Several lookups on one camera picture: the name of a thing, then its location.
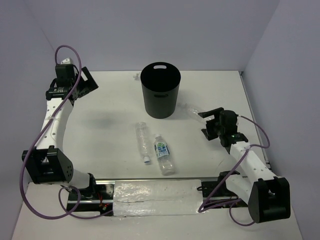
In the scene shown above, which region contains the clear bottle blue cap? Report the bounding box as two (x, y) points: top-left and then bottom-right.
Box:
(135, 122), (151, 165)

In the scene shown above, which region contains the crushed clear plastic bottle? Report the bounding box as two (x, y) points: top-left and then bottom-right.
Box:
(177, 102), (206, 125)

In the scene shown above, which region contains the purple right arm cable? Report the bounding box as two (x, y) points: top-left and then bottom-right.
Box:
(197, 115), (271, 227)

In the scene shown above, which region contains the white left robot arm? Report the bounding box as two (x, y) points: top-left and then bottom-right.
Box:
(26, 63), (99, 200)

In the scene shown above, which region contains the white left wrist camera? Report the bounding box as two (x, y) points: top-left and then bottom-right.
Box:
(60, 57), (74, 65)

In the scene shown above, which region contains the labelled bottle white cap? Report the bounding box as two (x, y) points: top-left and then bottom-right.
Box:
(153, 134), (176, 176)

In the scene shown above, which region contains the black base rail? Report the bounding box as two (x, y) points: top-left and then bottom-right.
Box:
(66, 176), (251, 213)

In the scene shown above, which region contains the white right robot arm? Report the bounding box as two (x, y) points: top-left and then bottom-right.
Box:
(197, 107), (291, 224)

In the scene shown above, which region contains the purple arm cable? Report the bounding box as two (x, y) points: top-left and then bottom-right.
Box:
(197, 115), (271, 227)
(18, 44), (116, 221)

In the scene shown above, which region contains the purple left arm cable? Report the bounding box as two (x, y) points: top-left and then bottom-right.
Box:
(18, 44), (116, 221)

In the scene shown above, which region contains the black plastic bin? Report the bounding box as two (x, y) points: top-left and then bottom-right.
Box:
(140, 62), (181, 119)

